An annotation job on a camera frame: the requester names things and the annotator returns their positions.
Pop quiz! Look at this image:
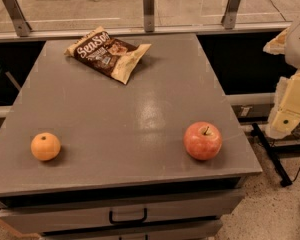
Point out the orange fruit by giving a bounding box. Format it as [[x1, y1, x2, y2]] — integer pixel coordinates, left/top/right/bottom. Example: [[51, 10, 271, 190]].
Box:
[[30, 132, 61, 161]]

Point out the right metal railing bracket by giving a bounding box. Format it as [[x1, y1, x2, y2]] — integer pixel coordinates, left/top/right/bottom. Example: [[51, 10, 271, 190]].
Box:
[[221, 0, 241, 29]]

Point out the black upper drawer handle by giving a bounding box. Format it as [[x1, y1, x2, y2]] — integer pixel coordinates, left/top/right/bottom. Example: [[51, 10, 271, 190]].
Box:
[[108, 208, 148, 225]]

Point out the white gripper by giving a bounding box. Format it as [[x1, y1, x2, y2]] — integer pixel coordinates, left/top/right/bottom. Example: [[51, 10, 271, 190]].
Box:
[[263, 15, 300, 139]]

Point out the brown chip bag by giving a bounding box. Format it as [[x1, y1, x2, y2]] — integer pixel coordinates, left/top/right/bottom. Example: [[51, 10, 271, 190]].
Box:
[[64, 27, 151, 84]]

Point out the metal railing bracket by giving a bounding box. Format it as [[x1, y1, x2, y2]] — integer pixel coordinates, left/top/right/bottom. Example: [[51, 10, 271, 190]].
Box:
[[2, 0, 32, 37], [221, 0, 241, 29], [143, 0, 155, 32]]

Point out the red apple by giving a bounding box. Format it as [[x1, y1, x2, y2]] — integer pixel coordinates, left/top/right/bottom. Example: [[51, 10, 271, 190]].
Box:
[[183, 122, 222, 161]]

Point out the middle metal railing bracket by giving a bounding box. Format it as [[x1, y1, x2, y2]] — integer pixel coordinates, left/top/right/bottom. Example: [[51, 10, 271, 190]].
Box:
[[143, 0, 155, 32]]

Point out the black floor stand bar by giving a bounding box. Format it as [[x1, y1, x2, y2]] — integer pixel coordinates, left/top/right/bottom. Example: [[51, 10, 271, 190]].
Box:
[[251, 123, 292, 187]]

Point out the left metal railing bracket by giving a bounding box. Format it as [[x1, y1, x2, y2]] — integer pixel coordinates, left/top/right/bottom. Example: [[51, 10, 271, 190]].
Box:
[[2, 0, 32, 37]]

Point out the grey drawer cabinet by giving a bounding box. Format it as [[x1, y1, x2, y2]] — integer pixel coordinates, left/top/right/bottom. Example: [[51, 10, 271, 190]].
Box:
[[0, 34, 261, 240]]

